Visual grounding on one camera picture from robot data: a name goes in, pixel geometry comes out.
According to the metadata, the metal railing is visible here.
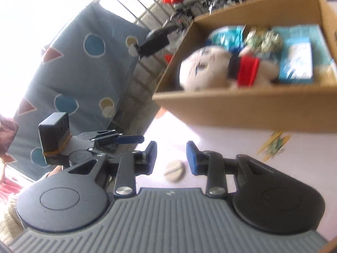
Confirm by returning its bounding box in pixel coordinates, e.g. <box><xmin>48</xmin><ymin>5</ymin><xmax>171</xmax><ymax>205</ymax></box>
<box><xmin>100</xmin><ymin>0</ymin><xmax>179</xmax><ymax>127</ymax></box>

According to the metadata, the teal checked packet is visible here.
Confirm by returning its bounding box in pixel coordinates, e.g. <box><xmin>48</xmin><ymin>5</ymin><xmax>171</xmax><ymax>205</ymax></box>
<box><xmin>272</xmin><ymin>25</ymin><xmax>337</xmax><ymax>66</ymax></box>

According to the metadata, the round beige powder puff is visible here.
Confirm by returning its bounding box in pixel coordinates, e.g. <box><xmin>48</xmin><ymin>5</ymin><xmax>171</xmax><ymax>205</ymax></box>
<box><xmin>164</xmin><ymin>160</ymin><xmax>186</xmax><ymax>183</ymax></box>

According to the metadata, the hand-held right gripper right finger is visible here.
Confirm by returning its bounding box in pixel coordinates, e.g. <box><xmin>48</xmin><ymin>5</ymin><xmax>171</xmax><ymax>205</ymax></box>
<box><xmin>186</xmin><ymin>141</ymin><xmax>277</xmax><ymax>198</ymax></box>

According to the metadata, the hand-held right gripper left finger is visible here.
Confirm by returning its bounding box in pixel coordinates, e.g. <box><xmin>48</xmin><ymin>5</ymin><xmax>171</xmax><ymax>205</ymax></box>
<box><xmin>67</xmin><ymin>140</ymin><xmax>158</xmax><ymax>198</ymax></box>

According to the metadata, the pink printed tablecloth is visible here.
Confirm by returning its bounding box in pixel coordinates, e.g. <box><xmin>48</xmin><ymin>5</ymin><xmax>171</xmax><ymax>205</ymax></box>
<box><xmin>132</xmin><ymin>105</ymin><xmax>337</xmax><ymax>243</ymax></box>

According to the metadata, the person's left forearm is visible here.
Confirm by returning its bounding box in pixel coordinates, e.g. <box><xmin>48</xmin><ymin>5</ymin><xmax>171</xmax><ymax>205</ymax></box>
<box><xmin>4</xmin><ymin>179</ymin><xmax>36</xmax><ymax>230</ymax></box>

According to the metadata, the person's red garment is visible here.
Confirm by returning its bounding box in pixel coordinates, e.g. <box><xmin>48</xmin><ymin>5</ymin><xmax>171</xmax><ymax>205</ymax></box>
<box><xmin>0</xmin><ymin>118</ymin><xmax>23</xmax><ymax>203</ymax></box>

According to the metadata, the black wheelchair footplate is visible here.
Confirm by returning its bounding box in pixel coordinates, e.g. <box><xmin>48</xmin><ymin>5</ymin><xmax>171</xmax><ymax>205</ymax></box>
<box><xmin>135</xmin><ymin>26</ymin><xmax>179</xmax><ymax>58</ymax></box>

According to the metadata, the blue wet wipes pack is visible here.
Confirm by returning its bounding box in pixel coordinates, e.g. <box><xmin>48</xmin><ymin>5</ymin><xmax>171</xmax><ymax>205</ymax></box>
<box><xmin>205</xmin><ymin>26</ymin><xmax>246</xmax><ymax>53</ymax></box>

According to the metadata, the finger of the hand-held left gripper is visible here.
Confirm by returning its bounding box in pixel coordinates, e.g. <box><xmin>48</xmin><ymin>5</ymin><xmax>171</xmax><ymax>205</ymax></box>
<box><xmin>93</xmin><ymin>134</ymin><xmax>145</xmax><ymax>147</ymax></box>
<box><xmin>78</xmin><ymin>130</ymin><xmax>124</xmax><ymax>142</ymax></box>

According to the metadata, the white plush doll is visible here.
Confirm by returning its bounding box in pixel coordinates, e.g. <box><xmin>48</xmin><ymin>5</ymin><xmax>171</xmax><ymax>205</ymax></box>
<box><xmin>179</xmin><ymin>45</ymin><xmax>279</xmax><ymax>91</ymax></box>

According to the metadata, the blue patterned quilt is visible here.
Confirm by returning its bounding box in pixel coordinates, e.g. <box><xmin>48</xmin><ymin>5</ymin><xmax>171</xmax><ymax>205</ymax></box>
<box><xmin>5</xmin><ymin>4</ymin><xmax>148</xmax><ymax>182</ymax></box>

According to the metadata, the cardboard box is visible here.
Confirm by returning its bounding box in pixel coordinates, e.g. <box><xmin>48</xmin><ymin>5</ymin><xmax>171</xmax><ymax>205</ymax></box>
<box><xmin>152</xmin><ymin>0</ymin><xmax>337</xmax><ymax>133</ymax></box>

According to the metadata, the green patterned scrunchie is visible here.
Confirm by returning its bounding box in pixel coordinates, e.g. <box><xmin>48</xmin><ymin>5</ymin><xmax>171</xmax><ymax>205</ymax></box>
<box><xmin>261</xmin><ymin>30</ymin><xmax>283</xmax><ymax>54</ymax></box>
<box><xmin>245</xmin><ymin>27</ymin><xmax>266</xmax><ymax>50</ymax></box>

